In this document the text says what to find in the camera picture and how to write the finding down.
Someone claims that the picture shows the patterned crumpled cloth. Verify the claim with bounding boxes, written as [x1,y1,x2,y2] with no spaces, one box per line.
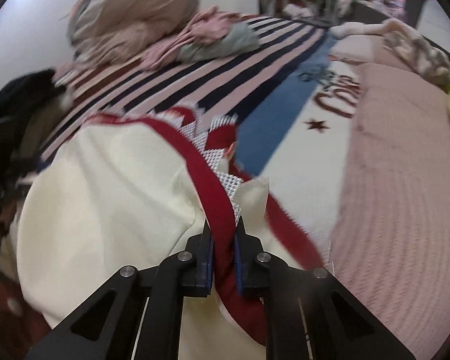
[384,31,450,89]

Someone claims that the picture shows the striped pink bed blanket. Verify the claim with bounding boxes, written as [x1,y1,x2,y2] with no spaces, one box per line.
[40,16,361,257]

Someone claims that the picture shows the pink grey rolled duvet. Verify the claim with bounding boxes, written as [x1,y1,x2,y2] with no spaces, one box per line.
[66,0,200,67]

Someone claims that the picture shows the pink ribbed pillow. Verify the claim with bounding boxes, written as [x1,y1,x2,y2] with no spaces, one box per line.
[330,62,450,359]

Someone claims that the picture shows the grey garment under pink pile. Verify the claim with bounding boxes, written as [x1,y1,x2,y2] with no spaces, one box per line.
[177,22,261,63]

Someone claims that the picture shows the white plush toy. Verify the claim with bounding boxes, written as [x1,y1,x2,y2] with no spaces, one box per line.
[330,18,403,39]

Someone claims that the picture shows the white bed headboard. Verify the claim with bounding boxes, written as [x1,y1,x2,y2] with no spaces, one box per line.
[416,0,450,59]

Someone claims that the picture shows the cream sailor collar dress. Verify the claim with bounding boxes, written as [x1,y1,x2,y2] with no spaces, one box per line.
[17,106,323,359]

